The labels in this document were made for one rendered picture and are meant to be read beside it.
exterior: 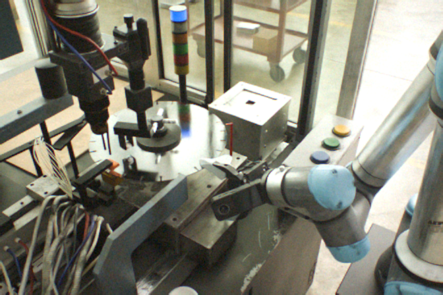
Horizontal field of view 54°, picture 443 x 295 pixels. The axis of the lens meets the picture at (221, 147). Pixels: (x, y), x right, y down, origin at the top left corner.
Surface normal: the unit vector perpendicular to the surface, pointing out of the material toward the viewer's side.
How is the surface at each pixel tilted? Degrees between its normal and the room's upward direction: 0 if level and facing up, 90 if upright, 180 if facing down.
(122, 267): 90
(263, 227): 0
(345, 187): 58
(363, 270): 0
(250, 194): 65
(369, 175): 89
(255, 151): 90
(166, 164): 0
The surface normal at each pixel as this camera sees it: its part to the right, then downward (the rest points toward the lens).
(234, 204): 0.16, 0.19
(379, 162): -0.52, 0.50
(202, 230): 0.00, -0.80
